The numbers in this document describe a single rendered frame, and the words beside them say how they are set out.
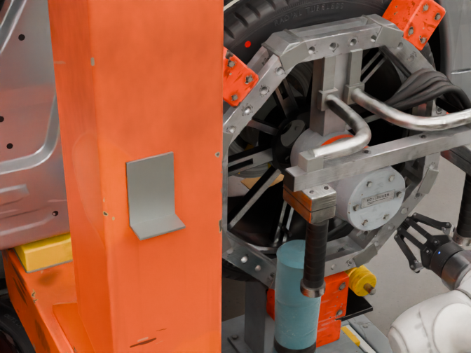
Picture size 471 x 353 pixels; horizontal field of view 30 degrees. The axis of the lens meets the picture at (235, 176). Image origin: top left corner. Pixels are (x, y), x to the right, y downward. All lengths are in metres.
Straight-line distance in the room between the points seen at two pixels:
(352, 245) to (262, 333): 0.35
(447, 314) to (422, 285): 1.23
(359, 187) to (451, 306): 0.27
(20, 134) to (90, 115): 0.59
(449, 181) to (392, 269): 0.64
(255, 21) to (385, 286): 1.42
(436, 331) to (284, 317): 0.29
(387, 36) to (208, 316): 0.68
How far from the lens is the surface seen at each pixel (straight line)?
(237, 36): 1.58
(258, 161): 1.74
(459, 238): 1.70
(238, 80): 1.51
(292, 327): 1.71
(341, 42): 1.60
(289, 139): 1.90
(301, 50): 1.55
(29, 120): 1.59
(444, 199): 3.30
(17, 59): 1.54
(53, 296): 1.66
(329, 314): 1.92
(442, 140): 1.57
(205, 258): 1.16
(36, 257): 1.71
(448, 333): 1.61
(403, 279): 2.86
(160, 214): 1.08
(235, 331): 2.26
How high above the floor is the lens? 1.69
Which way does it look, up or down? 30 degrees down
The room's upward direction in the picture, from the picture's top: 1 degrees clockwise
